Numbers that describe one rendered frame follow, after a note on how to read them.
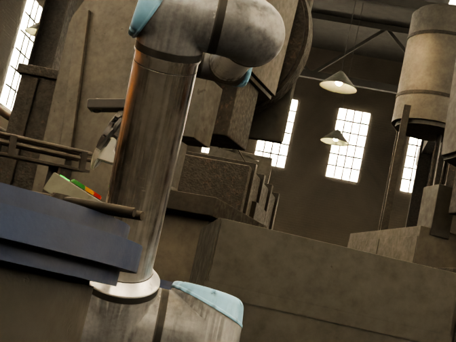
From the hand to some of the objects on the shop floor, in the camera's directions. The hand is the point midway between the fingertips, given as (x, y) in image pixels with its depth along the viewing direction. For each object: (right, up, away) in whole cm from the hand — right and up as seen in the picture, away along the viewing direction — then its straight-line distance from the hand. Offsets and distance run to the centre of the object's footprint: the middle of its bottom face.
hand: (92, 163), depth 209 cm
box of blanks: (+57, -109, +161) cm, 203 cm away
